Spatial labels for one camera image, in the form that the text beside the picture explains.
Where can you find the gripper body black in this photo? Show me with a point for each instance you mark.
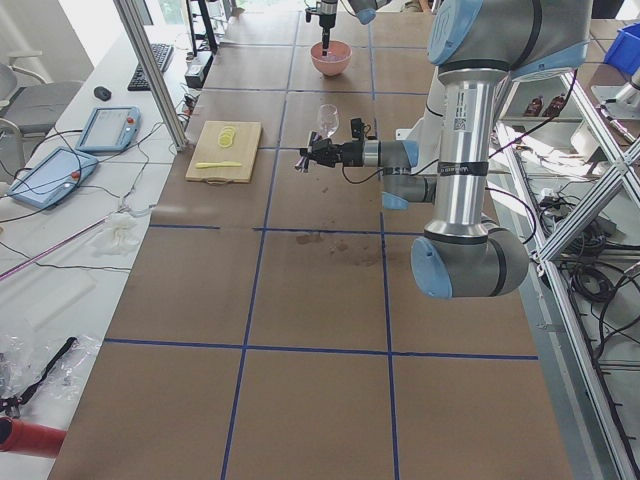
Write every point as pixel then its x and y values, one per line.
pixel 327 9
pixel 352 153

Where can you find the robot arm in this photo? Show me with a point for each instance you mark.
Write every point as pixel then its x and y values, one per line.
pixel 364 11
pixel 474 46

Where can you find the pile of ice cubes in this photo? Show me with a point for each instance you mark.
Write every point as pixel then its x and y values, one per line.
pixel 331 58

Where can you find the clear wine glass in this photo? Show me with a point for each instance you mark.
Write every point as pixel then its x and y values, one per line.
pixel 327 120

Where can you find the pink bowl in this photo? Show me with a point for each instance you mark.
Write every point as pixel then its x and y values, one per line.
pixel 336 47

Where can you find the bamboo cutting board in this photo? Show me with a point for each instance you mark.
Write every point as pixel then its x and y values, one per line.
pixel 244 150

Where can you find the lemon slice leftmost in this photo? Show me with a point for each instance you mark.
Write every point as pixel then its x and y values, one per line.
pixel 225 142

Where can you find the yellow plastic knife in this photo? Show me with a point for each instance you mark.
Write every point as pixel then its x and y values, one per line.
pixel 222 164

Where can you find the blue teach pendant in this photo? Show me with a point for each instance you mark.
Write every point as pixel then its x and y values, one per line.
pixel 53 178
pixel 109 130

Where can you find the white cloth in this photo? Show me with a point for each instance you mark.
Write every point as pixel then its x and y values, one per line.
pixel 120 235

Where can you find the black computer mouse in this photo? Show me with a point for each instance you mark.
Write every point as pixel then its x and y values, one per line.
pixel 102 93

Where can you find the grey office chair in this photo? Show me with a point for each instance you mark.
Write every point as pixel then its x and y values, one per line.
pixel 30 105

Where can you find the blue storage bin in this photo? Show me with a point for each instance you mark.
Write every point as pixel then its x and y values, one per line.
pixel 624 52

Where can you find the clear plastic bag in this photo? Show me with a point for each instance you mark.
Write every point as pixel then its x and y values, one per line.
pixel 47 369

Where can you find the red thermos bottle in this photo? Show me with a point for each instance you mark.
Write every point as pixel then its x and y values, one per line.
pixel 30 439

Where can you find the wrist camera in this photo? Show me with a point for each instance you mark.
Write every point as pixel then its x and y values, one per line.
pixel 361 131

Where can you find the aluminium frame post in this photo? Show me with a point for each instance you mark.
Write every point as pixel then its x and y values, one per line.
pixel 132 23

